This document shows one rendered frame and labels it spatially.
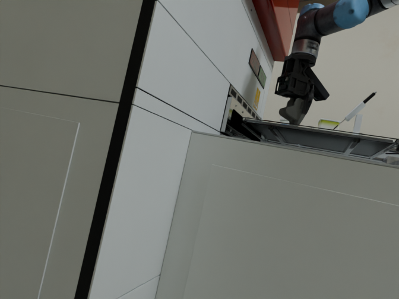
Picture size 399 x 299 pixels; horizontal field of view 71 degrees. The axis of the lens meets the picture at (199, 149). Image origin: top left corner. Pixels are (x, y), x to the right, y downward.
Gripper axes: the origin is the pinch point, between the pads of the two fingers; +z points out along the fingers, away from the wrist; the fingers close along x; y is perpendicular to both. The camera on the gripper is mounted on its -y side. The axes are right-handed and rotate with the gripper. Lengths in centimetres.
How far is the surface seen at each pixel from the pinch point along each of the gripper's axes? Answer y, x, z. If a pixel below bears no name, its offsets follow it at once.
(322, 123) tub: -27.7, -23.1, -9.5
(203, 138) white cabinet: 32.2, 17.1, 11.0
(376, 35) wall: -128, -104, -111
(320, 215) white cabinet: 14.5, 32.8, 20.1
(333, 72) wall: -112, -124, -80
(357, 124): -32.4, -10.4, -9.2
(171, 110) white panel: 40.7, 22.2, 8.0
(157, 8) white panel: 47, 30, -5
